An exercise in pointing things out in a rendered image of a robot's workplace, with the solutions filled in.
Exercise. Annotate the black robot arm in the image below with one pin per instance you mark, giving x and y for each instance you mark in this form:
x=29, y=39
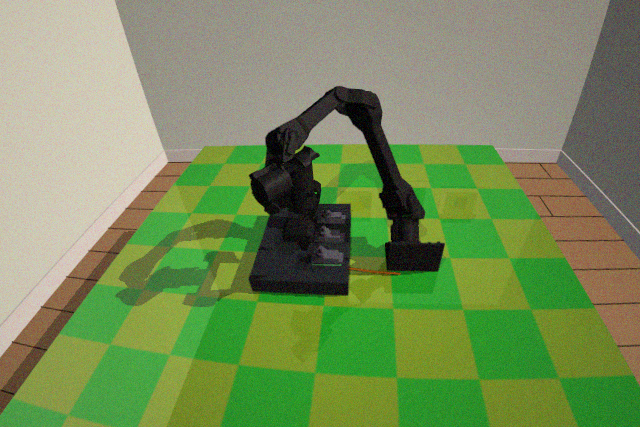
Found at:
x=271, y=183

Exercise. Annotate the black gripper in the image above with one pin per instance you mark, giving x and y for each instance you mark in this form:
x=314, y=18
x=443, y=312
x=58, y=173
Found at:
x=305, y=203

